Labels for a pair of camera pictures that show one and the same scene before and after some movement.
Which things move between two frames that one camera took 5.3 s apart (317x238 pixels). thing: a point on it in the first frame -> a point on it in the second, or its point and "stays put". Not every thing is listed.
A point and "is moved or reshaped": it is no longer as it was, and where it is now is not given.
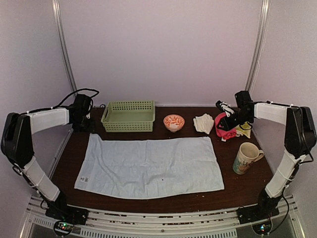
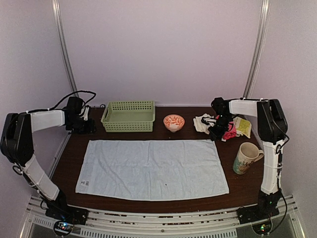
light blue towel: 130,167 is moved or reshaped
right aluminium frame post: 259,43 stays put
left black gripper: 90,129 stays put
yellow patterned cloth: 244,129 stays put
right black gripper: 225,122 -> 216,134
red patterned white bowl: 174,122 stays put
